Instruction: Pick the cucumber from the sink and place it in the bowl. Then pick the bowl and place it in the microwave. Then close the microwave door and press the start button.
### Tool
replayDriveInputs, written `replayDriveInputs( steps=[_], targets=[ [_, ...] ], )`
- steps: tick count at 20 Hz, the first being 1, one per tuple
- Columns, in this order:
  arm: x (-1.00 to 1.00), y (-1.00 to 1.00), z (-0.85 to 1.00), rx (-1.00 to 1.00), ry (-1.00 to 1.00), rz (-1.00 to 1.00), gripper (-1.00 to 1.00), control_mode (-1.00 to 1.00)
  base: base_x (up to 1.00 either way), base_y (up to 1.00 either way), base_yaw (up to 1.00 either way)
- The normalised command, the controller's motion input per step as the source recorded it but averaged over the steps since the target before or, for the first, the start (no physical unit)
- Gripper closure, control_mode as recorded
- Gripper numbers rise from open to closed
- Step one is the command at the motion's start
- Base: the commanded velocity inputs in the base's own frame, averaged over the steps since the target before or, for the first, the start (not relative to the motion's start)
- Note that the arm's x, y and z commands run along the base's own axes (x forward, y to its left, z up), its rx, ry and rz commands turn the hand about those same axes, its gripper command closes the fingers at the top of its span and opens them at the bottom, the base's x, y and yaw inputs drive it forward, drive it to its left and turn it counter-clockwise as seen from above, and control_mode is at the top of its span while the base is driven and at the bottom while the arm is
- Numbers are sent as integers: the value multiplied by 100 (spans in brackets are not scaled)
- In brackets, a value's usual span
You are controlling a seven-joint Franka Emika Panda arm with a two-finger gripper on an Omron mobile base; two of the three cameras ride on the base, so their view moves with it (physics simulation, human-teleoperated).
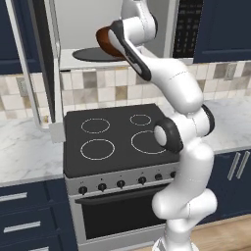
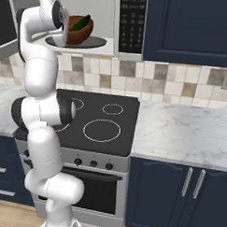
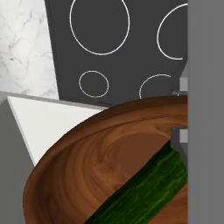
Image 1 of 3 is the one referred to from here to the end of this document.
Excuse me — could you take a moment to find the black glass oven door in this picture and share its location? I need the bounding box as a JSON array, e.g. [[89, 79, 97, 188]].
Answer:
[[69, 187, 173, 245]]

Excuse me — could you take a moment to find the dark oven door handle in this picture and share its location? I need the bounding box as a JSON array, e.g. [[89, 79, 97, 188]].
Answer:
[[75, 184, 172, 206]]

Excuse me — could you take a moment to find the navy drawer front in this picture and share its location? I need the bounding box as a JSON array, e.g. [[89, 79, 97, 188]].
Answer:
[[0, 207, 57, 239], [0, 233, 63, 251], [0, 181, 48, 213]]

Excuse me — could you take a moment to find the navy wall cupboard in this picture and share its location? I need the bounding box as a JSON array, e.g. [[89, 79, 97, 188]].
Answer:
[[0, 0, 44, 75], [192, 0, 251, 65]]

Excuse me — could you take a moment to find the black hob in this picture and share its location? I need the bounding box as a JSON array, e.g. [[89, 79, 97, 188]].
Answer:
[[62, 103, 184, 179]]

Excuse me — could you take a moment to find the silver cupboard door handle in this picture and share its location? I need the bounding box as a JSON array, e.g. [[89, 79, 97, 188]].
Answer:
[[235, 150, 251, 180], [226, 151, 242, 181]]

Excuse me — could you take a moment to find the brown bowl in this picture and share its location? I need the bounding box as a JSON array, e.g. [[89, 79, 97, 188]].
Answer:
[[95, 25, 126, 61]]

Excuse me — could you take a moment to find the white microwave door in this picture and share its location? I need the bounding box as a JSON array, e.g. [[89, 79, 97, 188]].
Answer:
[[5, 0, 67, 144]]

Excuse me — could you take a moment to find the steel oven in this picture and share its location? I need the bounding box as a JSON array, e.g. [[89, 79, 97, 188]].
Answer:
[[64, 161, 184, 251]]

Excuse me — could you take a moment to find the white microwave oven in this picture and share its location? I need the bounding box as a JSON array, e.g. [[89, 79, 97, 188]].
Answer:
[[43, 0, 198, 72]]

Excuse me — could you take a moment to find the dark microwave turntable plate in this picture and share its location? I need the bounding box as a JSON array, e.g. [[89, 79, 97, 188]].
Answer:
[[72, 46, 125, 64]]

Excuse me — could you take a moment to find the grey wall socket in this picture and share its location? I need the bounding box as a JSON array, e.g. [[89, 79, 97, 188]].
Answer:
[[225, 63, 238, 81], [16, 75, 29, 98]]

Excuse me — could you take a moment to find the navy cupboard door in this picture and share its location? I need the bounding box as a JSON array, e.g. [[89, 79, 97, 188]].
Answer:
[[237, 149, 251, 217], [198, 151, 243, 226]]

